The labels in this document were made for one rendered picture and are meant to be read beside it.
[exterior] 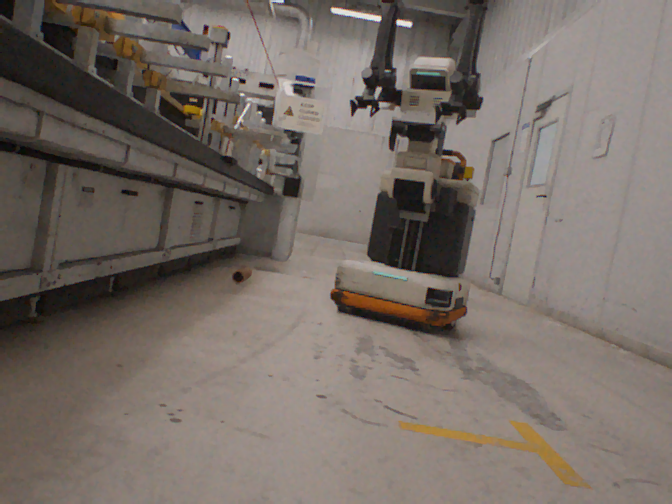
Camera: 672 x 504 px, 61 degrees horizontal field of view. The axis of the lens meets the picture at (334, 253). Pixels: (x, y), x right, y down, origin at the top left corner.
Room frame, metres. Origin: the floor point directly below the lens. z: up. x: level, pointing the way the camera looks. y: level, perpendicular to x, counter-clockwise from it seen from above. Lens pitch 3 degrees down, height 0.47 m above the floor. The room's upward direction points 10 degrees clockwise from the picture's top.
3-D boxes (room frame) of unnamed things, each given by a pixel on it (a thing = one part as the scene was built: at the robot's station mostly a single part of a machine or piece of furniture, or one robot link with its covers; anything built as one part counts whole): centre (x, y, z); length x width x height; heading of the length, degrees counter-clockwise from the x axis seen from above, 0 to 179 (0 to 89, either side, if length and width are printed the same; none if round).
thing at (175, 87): (1.87, 0.61, 0.81); 0.43 x 0.03 x 0.04; 91
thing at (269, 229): (5.96, 1.28, 0.95); 1.65 x 0.70 x 1.90; 91
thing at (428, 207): (3.03, -0.42, 0.68); 0.28 x 0.27 x 0.25; 67
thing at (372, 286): (3.20, -0.42, 0.16); 0.67 x 0.64 x 0.25; 157
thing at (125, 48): (1.61, 0.65, 0.83); 0.14 x 0.06 x 0.05; 1
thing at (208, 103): (2.57, 0.67, 0.93); 0.05 x 0.05 x 0.45; 1
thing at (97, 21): (1.36, 0.65, 0.83); 0.14 x 0.06 x 0.05; 1
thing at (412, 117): (2.93, -0.31, 0.99); 0.28 x 0.16 x 0.22; 67
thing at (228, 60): (2.83, 0.68, 0.93); 0.04 x 0.04 x 0.48; 1
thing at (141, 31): (1.37, 0.60, 0.83); 0.43 x 0.03 x 0.04; 91
